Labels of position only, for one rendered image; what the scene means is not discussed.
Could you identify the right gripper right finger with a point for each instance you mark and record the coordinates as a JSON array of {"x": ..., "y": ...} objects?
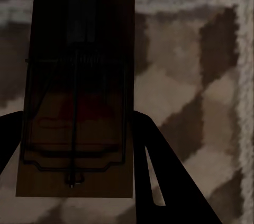
[{"x": 185, "y": 204}]

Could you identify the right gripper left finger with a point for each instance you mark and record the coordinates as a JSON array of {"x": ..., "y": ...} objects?
[{"x": 10, "y": 136}]

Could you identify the mousetrap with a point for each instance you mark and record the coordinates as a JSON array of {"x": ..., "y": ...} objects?
[{"x": 77, "y": 127}]

